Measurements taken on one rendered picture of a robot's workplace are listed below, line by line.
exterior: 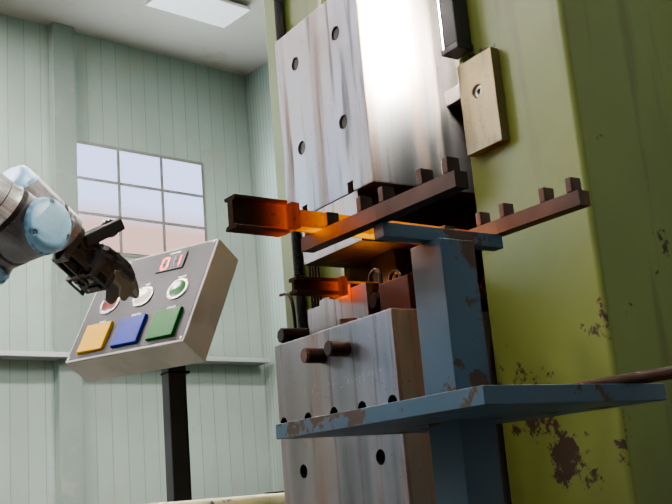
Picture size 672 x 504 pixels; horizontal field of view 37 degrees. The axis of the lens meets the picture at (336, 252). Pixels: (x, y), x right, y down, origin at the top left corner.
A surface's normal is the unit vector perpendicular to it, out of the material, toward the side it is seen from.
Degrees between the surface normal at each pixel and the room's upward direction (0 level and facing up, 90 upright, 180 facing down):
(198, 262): 60
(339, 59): 90
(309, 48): 90
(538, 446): 90
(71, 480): 90
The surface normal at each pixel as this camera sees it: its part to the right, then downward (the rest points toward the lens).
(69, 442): 0.66, -0.22
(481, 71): -0.84, -0.06
